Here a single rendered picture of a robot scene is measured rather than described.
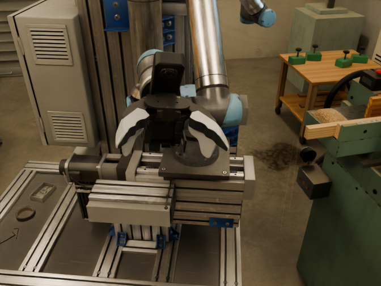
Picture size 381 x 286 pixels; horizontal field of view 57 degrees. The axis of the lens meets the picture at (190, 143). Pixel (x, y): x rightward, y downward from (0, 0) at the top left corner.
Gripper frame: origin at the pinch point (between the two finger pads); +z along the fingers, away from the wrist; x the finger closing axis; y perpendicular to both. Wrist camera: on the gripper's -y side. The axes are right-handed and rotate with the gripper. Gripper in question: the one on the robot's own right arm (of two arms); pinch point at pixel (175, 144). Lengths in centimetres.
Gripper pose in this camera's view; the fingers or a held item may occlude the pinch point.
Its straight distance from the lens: 46.7
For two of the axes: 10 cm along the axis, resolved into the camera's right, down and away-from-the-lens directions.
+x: -9.8, -0.3, -2.1
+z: 1.6, 5.4, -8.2
